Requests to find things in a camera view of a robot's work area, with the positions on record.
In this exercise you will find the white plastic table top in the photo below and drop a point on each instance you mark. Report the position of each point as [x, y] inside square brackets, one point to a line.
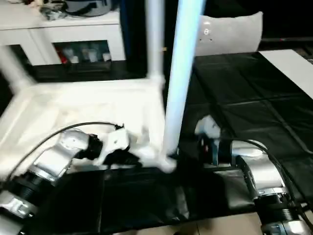
[83, 107]

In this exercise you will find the white plastic table leg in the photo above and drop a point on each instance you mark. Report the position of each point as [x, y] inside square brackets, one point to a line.
[13, 68]
[155, 44]
[181, 73]

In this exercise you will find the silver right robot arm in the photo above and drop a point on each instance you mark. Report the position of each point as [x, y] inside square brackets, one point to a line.
[261, 171]

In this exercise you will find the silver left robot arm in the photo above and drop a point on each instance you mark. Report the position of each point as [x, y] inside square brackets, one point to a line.
[49, 161]

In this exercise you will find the black work mat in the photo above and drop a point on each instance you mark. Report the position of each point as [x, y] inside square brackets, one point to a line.
[254, 107]

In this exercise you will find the white board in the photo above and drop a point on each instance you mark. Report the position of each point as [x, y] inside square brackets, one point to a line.
[291, 71]

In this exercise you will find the grey cushion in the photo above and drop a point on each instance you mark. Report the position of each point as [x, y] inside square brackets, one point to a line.
[234, 32]

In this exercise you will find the black cabinet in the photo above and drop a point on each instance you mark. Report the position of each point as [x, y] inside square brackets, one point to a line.
[137, 29]

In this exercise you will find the white cabinet with glass doors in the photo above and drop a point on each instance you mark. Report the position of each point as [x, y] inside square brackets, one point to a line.
[58, 36]

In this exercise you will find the dark gear on cabinet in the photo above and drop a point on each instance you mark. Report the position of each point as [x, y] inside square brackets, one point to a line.
[83, 7]

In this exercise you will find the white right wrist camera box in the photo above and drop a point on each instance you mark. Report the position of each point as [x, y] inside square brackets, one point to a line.
[208, 127]

